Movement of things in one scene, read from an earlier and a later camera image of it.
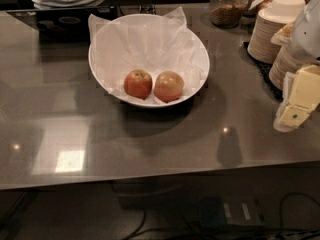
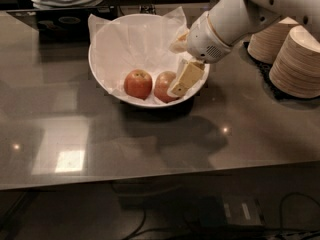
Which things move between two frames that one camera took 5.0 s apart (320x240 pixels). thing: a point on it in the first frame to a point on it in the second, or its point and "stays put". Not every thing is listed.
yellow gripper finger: [301, 96] to [189, 77]
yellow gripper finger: [283, 35] to [180, 44]
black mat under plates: [264, 70] stays put
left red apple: [138, 84] stays put
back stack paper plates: [278, 13] stays put
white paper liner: [152, 43] stays put
